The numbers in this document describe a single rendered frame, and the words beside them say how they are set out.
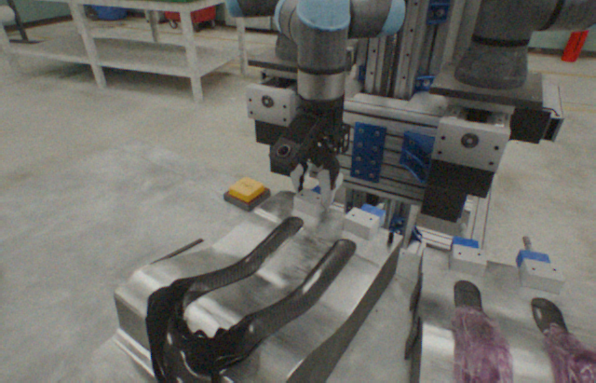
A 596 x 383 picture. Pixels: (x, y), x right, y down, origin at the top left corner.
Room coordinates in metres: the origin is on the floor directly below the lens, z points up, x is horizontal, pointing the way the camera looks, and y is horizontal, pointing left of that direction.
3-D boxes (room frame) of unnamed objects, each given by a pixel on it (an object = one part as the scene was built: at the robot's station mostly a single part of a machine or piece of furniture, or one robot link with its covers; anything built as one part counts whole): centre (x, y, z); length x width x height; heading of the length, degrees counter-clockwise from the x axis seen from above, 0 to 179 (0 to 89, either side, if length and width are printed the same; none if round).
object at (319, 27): (0.60, -0.04, 1.21); 0.09 x 0.08 x 0.11; 18
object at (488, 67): (0.88, -0.45, 1.09); 0.15 x 0.15 x 0.10
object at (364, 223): (0.55, -0.14, 0.89); 0.13 x 0.05 x 0.05; 145
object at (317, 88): (0.60, -0.03, 1.13); 0.08 x 0.08 x 0.05
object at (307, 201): (0.61, -0.05, 0.89); 0.13 x 0.05 x 0.05; 145
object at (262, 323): (0.37, 0.05, 0.92); 0.35 x 0.16 x 0.09; 145
